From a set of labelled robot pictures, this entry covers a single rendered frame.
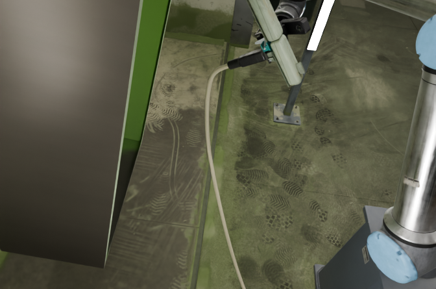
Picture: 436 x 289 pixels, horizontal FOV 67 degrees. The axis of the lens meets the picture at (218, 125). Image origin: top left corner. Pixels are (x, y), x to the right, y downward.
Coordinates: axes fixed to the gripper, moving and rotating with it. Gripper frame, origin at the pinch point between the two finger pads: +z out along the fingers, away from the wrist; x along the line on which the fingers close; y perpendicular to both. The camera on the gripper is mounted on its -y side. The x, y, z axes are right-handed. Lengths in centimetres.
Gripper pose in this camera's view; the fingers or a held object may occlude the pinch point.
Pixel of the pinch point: (270, 52)
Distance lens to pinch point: 100.8
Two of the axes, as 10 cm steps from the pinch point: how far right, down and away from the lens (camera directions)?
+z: -3.9, 6.5, -6.5
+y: -7.9, 1.3, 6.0
